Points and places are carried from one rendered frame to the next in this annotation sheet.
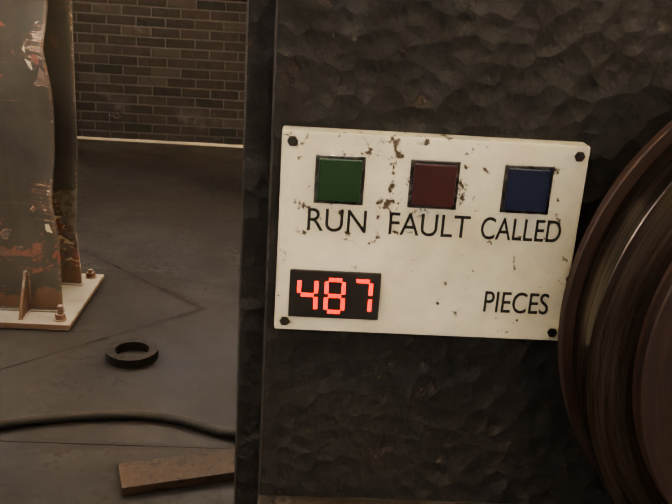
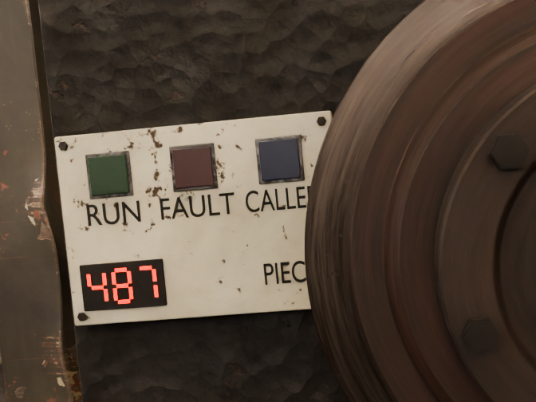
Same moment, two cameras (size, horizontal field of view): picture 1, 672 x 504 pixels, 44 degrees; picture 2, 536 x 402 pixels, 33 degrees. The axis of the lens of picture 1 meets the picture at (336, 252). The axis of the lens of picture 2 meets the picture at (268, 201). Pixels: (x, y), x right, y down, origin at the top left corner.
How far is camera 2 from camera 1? 0.34 m
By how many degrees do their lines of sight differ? 17
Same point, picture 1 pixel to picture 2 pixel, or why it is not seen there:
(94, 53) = not seen: hidden behind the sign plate
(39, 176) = (49, 329)
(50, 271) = not seen: outside the picture
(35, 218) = (47, 372)
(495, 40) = (230, 33)
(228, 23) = not seen: hidden behind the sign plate
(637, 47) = (359, 17)
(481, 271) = (255, 244)
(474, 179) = (230, 157)
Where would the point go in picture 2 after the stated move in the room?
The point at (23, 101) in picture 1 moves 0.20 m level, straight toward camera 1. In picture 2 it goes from (29, 257) to (26, 263)
